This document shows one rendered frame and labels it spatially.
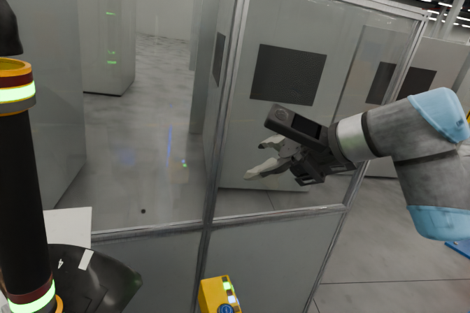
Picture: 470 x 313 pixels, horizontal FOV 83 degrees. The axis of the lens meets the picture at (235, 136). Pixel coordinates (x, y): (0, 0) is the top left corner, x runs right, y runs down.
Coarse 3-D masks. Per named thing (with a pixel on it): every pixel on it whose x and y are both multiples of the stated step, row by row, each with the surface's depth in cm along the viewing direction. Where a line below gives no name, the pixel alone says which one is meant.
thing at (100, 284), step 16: (64, 256) 49; (80, 256) 49; (96, 256) 48; (64, 272) 48; (80, 272) 48; (96, 272) 47; (112, 272) 47; (128, 272) 47; (64, 288) 47; (80, 288) 46; (96, 288) 46; (112, 288) 46; (128, 288) 46; (64, 304) 46; (80, 304) 45; (96, 304) 45; (112, 304) 45
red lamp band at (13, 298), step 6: (48, 282) 24; (42, 288) 24; (48, 288) 24; (12, 294) 22; (24, 294) 23; (30, 294) 23; (36, 294) 23; (42, 294) 24; (12, 300) 23; (18, 300) 23; (24, 300) 23; (30, 300) 23
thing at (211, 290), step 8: (208, 280) 89; (216, 280) 90; (200, 288) 89; (208, 288) 87; (216, 288) 87; (224, 288) 88; (232, 288) 88; (200, 296) 88; (208, 296) 84; (216, 296) 84; (224, 296) 85; (200, 304) 88; (208, 304) 82; (216, 304) 82; (224, 304) 82; (232, 304) 83; (208, 312) 80; (216, 312) 80; (240, 312) 81
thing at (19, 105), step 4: (32, 96) 18; (24, 100) 17; (28, 100) 18; (32, 100) 18; (0, 104) 16; (4, 104) 16; (8, 104) 16; (12, 104) 17; (16, 104) 17; (20, 104) 17; (24, 104) 17; (28, 104) 18; (32, 104) 18; (0, 108) 16; (4, 108) 16; (8, 108) 16; (12, 108) 17; (16, 108) 17; (20, 108) 17; (24, 108) 17; (0, 112) 16; (4, 112) 16; (8, 112) 17
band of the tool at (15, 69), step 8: (0, 64) 19; (8, 64) 19; (16, 64) 19; (24, 64) 19; (0, 72) 16; (8, 72) 16; (16, 72) 16; (24, 72) 17; (0, 88) 16; (8, 88) 16; (16, 88) 17; (16, 112) 17
